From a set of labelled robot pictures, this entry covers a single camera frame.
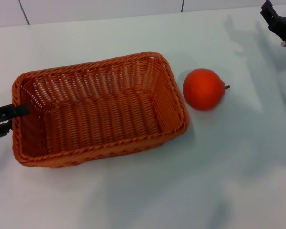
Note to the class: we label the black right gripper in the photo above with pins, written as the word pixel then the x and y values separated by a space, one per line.
pixel 284 26

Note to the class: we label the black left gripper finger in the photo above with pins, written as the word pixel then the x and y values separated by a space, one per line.
pixel 7 111
pixel 0 130

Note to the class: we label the orange woven rectangular basket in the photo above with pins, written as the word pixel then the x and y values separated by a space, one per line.
pixel 97 114

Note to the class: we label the orange round toy fruit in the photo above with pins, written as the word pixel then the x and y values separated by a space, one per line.
pixel 202 89

